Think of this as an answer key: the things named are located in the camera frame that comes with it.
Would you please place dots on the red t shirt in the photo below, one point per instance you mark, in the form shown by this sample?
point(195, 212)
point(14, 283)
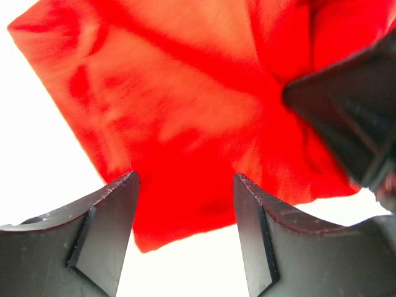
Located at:
point(188, 93)

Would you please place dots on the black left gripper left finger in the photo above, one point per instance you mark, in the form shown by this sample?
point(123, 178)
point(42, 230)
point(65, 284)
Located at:
point(75, 250)

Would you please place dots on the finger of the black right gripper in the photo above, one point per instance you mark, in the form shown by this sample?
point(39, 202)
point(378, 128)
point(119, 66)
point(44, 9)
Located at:
point(351, 105)

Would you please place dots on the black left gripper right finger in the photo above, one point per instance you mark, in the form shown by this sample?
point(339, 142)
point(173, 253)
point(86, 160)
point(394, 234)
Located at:
point(287, 252)

